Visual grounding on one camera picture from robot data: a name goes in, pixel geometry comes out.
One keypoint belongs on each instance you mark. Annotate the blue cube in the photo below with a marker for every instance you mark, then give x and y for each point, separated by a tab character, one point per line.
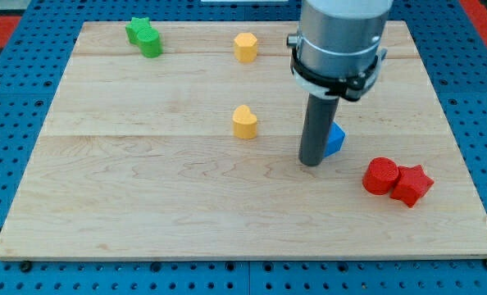
335	140

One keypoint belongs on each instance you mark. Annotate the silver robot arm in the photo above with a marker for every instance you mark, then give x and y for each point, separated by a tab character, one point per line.
335	52

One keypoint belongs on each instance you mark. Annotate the yellow heart block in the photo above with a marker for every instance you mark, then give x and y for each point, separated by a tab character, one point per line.
244	123

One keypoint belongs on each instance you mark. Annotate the wooden board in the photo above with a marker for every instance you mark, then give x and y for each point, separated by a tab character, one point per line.
137	161

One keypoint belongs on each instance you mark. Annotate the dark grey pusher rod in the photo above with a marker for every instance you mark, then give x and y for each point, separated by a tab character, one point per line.
320	114

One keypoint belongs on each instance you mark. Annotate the yellow hexagon block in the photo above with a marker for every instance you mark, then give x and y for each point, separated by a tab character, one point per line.
245	47

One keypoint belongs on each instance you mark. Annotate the red cylinder block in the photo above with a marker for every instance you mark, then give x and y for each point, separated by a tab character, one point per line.
381	175

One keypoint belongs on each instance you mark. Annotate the green cylinder block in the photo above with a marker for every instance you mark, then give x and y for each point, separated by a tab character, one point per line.
149	42

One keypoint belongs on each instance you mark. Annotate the green star block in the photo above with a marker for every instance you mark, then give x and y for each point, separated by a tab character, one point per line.
136	24

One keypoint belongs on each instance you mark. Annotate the red star block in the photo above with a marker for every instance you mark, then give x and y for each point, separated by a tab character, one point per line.
413	184

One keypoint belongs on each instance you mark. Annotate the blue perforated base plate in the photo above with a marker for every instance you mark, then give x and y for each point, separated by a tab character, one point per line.
31	66

